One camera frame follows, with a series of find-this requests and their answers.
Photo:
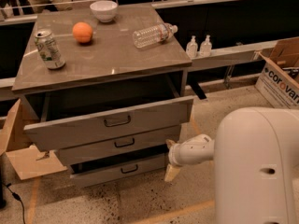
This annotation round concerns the grey drawer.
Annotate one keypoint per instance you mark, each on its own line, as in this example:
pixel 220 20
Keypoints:
pixel 90 173
pixel 90 114
pixel 116 146

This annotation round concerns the left sanitizer bottle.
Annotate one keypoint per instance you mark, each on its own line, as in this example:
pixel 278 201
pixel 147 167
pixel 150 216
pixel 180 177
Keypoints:
pixel 192 48

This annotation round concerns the orange fruit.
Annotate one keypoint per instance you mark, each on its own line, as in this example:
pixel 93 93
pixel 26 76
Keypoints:
pixel 82 32

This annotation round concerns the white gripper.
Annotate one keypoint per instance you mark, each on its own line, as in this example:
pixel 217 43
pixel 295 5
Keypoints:
pixel 176 155

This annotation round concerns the grey bottom drawer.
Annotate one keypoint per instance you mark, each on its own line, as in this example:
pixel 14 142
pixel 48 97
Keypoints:
pixel 90 173

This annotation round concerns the clear plastic water bottle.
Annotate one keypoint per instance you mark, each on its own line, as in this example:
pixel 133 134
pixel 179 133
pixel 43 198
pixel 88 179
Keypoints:
pixel 154 34

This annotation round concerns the green white soda can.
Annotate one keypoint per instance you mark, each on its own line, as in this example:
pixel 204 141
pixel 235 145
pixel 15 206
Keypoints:
pixel 48 49

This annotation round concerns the grey middle drawer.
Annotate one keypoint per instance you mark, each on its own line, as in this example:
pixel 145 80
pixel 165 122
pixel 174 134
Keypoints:
pixel 116 146

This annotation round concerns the sanitizer bottle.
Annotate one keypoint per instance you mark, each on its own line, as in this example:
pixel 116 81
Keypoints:
pixel 205 47
pixel 192 48

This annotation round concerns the grey drawer cabinet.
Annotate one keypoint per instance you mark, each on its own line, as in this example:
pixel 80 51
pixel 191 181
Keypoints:
pixel 110 55

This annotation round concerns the corovan cardboard box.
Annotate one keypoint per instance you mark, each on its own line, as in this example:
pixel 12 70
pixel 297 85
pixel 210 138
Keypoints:
pixel 278 82

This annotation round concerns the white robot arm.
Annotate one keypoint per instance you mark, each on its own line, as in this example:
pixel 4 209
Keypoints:
pixel 254 152

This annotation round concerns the grey top drawer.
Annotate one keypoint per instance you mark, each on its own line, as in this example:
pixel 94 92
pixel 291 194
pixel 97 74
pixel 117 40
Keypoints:
pixel 90 114

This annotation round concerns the flat cardboard piece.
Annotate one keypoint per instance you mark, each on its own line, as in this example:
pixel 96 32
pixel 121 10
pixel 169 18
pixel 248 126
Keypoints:
pixel 27 161

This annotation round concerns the right sanitizer bottle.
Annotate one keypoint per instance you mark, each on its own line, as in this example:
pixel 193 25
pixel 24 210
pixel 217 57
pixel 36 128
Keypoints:
pixel 205 47

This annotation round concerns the white ceramic bowl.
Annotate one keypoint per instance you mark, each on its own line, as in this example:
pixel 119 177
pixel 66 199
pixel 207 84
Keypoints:
pixel 104 11

